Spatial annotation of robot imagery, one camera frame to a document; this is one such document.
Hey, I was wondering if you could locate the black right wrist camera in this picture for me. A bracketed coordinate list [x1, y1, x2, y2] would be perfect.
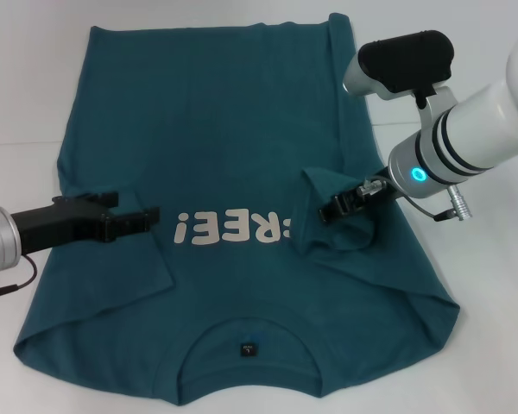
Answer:
[342, 29, 455, 104]

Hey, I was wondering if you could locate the left gripper cable with plug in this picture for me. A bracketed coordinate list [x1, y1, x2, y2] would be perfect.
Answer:
[0, 256, 38, 301]

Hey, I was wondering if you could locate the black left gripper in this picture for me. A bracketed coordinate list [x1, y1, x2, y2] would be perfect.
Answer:
[9, 191, 162, 256]

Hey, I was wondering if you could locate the teal FREE print t-shirt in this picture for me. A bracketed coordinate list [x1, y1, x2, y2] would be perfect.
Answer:
[12, 12, 461, 400]

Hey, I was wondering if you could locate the right gripper cable with plugs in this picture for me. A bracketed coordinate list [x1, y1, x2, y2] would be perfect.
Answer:
[357, 177, 472, 223]

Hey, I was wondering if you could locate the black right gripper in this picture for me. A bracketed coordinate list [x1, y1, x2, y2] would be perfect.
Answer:
[318, 165, 405, 225]

